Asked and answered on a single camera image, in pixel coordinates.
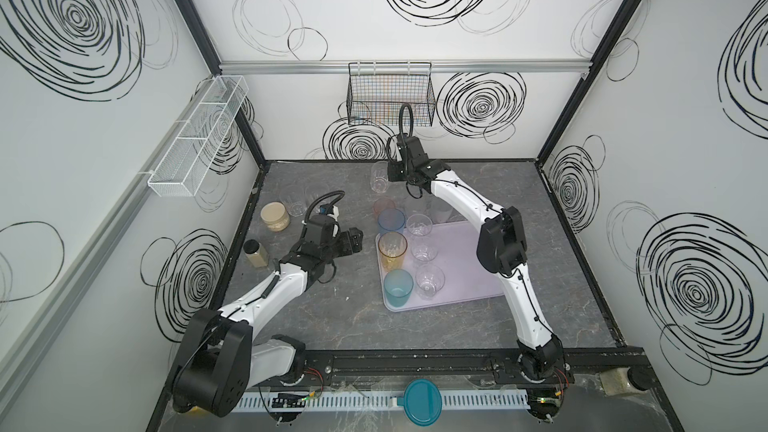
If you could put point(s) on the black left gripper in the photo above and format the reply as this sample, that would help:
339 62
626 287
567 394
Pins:
346 240

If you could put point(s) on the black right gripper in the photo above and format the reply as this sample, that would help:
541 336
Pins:
397 167

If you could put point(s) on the tall yellow plastic glass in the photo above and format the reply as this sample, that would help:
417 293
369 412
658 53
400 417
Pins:
392 247

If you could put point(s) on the small pink plastic glass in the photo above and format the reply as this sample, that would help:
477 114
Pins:
382 204

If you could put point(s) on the white slotted cable duct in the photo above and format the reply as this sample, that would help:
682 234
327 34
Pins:
349 401

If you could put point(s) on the grain jar with black lid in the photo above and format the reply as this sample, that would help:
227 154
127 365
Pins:
624 382

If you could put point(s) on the black wire wall basket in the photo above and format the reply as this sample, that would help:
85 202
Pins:
377 98

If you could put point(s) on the white mesh wall shelf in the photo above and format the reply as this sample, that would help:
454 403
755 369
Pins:
189 158

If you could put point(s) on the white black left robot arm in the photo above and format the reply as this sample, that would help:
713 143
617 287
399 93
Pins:
232 328

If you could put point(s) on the teal round lid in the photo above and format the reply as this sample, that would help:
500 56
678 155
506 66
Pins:
421 402

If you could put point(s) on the teal dimpled plastic glass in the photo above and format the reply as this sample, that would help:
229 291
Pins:
398 286

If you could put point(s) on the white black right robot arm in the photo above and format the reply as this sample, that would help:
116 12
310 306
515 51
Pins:
501 248

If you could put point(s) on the aluminium wall rail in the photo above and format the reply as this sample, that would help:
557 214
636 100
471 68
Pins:
295 67

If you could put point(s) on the tall blue textured glass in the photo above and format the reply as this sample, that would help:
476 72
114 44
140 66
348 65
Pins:
391 220

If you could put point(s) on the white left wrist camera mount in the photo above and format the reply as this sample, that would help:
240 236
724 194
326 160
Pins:
329 210

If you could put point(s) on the small bottle with barcode label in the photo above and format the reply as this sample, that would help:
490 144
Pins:
256 253

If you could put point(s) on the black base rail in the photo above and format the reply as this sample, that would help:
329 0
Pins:
414 363

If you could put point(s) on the lilac plastic tray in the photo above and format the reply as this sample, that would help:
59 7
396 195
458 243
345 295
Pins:
465 278

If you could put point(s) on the oat jar with beige lid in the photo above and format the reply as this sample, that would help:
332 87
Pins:
275 216

